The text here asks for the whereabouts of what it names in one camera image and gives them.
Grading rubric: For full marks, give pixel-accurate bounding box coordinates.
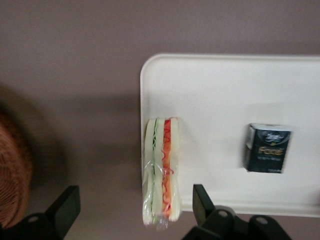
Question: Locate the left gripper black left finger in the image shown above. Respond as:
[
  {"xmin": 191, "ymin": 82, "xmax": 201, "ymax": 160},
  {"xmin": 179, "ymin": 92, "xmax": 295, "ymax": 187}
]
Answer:
[{"xmin": 0, "ymin": 185, "xmax": 81, "ymax": 240}]

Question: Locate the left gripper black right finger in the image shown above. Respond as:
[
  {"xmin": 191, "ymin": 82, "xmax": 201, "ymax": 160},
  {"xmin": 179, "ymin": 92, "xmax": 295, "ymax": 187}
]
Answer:
[{"xmin": 181, "ymin": 184, "xmax": 293, "ymax": 240}]

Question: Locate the triangle sandwich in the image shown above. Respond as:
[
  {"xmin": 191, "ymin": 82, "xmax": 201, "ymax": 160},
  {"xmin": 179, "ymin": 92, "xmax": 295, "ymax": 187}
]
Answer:
[{"xmin": 141, "ymin": 116, "xmax": 182, "ymax": 231}]

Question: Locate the round brown wicker basket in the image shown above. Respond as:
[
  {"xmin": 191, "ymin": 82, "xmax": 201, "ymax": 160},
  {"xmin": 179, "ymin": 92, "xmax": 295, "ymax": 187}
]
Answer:
[{"xmin": 0, "ymin": 109, "xmax": 34, "ymax": 230}]

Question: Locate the cream plastic tray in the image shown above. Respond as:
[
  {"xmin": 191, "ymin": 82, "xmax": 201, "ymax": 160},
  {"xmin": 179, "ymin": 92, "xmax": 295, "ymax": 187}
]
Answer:
[{"xmin": 139, "ymin": 52, "xmax": 320, "ymax": 218}]

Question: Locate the black tissue pack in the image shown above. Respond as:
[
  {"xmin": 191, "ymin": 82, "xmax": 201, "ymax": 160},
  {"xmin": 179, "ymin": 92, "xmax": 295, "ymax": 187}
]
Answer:
[{"xmin": 243, "ymin": 122, "xmax": 293, "ymax": 174}]

